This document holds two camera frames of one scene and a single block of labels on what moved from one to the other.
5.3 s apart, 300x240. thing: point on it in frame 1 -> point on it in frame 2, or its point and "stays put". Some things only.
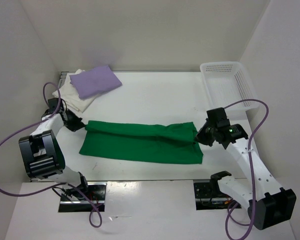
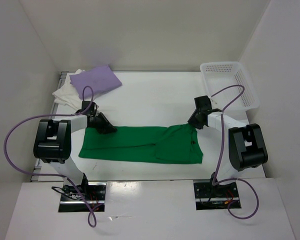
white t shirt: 69,93 stays put
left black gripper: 77,124 -> 107,127
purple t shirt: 94,82 stays put
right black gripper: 200,137 -> 192,120
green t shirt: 170,143 stays put
